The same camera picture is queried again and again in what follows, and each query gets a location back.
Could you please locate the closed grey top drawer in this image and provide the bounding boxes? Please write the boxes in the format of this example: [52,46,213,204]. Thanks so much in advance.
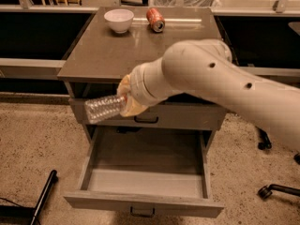
[68,97,229,131]

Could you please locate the open grey middle drawer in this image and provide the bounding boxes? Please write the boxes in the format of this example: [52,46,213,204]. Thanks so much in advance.
[65,127,223,218]

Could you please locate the white ceramic bowl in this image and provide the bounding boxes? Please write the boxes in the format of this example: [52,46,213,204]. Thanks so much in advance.
[104,8,134,34]

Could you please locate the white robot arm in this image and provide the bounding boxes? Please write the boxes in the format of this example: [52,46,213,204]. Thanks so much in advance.
[117,39,300,150]

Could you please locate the grey drawer cabinet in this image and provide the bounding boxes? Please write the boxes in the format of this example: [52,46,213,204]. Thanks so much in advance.
[59,7,226,218]

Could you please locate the black stand leg left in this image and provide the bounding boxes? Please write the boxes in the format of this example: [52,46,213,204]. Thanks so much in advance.
[0,170,58,225]

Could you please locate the clear plastic water bottle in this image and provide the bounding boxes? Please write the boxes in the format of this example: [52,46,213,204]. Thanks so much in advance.
[84,95,127,124]

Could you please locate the red soda can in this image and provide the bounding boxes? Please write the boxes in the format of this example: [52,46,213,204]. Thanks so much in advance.
[146,7,165,33]

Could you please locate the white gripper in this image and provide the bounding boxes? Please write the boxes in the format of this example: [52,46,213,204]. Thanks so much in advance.
[117,58,182,117]

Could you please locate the black chair base with casters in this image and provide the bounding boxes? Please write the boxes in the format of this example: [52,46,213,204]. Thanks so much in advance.
[254,126,300,201]

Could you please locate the metal railing frame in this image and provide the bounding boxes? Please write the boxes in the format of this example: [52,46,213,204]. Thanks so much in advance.
[1,0,300,83]

